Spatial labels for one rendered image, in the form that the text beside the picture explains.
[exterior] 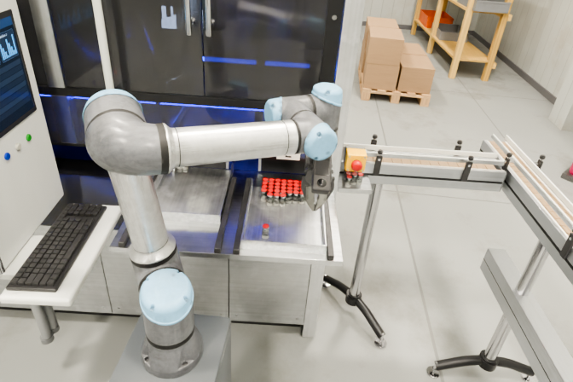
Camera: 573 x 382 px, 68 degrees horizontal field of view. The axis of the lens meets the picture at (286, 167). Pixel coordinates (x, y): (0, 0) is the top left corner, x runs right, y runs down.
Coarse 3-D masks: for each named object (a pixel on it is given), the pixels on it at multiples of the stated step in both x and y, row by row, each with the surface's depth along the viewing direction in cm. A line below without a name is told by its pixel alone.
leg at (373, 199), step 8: (376, 184) 179; (376, 192) 180; (368, 200) 185; (376, 200) 183; (368, 208) 186; (376, 208) 185; (368, 216) 187; (368, 224) 189; (368, 232) 192; (360, 240) 197; (368, 240) 194; (360, 248) 198; (368, 248) 198; (360, 256) 200; (360, 264) 202; (360, 272) 204; (352, 280) 209; (360, 280) 207; (352, 288) 211; (360, 288) 211; (352, 296) 213
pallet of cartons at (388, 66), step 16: (368, 16) 538; (368, 32) 488; (384, 32) 467; (400, 32) 472; (368, 48) 454; (384, 48) 452; (400, 48) 449; (416, 48) 531; (368, 64) 463; (384, 64) 460; (400, 64) 474; (416, 64) 471; (368, 80) 472; (384, 80) 469; (400, 80) 468; (416, 80) 466; (432, 80) 464; (368, 96) 478; (416, 96) 472
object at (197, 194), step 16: (160, 176) 158; (176, 176) 162; (192, 176) 162; (208, 176) 163; (224, 176) 164; (160, 192) 152; (176, 192) 153; (192, 192) 153; (208, 192) 154; (224, 192) 155; (160, 208) 144; (176, 208) 144; (192, 208) 145; (208, 208) 146
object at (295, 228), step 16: (256, 192) 156; (256, 208) 147; (272, 208) 148; (288, 208) 149; (304, 208) 149; (320, 208) 150; (256, 224) 140; (272, 224) 140; (288, 224) 141; (304, 224) 142; (320, 224) 142; (240, 240) 128; (256, 240) 128; (272, 240) 134; (288, 240) 134; (304, 240) 135; (320, 240) 135
